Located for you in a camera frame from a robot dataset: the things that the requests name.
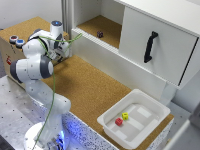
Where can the purple block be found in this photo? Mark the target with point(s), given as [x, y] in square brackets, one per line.
[100, 34]

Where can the yellow block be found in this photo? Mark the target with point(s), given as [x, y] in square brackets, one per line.
[125, 116]

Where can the white cabinet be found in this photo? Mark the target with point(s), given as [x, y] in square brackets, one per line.
[110, 63]

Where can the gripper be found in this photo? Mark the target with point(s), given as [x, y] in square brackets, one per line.
[62, 50]

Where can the wooden drawer box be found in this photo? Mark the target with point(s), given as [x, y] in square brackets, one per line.
[13, 50]

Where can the blue button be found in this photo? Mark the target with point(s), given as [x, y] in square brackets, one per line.
[20, 42]

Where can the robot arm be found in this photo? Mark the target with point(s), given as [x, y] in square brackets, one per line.
[33, 68]

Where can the pink block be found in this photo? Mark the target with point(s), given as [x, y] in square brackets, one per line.
[118, 121]

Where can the white sliding door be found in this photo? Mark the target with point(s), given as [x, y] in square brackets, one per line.
[160, 50]

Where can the white plastic box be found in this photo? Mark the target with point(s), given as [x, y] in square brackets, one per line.
[133, 118]

